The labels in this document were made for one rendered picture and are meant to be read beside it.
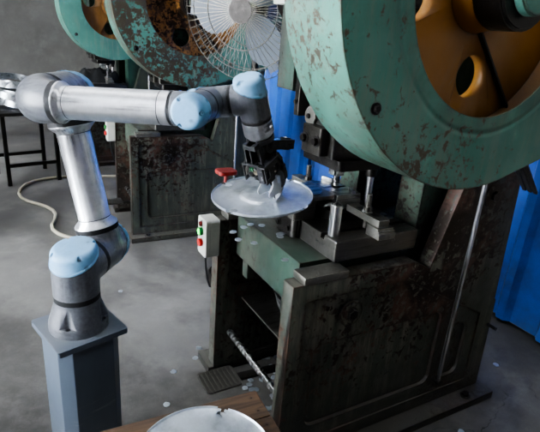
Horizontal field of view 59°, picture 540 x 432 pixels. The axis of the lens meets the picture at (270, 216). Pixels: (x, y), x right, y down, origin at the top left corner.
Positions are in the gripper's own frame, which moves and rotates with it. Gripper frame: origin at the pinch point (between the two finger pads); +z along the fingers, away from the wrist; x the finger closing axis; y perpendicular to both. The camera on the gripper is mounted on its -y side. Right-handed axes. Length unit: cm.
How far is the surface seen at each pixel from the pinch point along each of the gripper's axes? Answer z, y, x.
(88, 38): 27, -142, -276
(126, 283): 85, 2, -105
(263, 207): 0.2, 6.6, 0.0
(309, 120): -9.4, -24.1, -2.1
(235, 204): -0.8, 9.2, -7.5
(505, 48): -31, -33, 47
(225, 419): 23, 52, 16
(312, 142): -7.1, -16.7, 2.8
